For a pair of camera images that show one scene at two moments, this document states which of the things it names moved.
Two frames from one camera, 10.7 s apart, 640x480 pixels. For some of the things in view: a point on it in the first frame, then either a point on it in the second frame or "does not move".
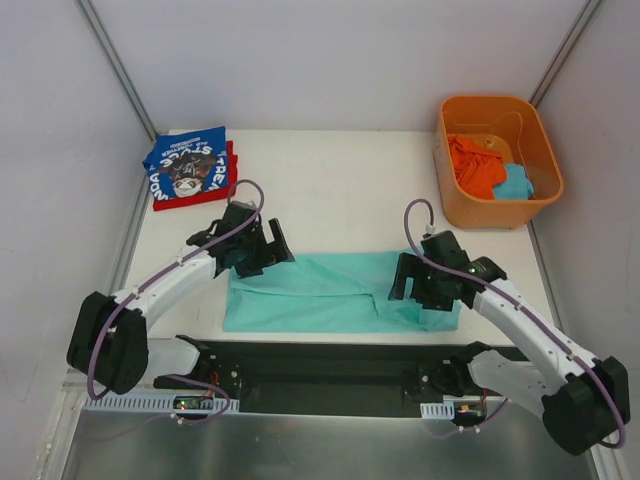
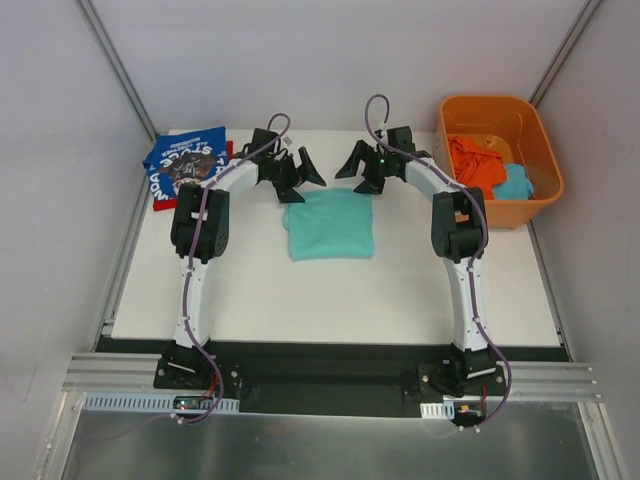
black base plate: (317, 378) does not move
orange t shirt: (477, 170) does not move
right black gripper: (417, 282) → (373, 168)
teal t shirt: (348, 293) → (331, 224)
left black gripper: (265, 248) → (288, 173)
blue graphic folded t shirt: (187, 162) does not move
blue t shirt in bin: (517, 187) does not move
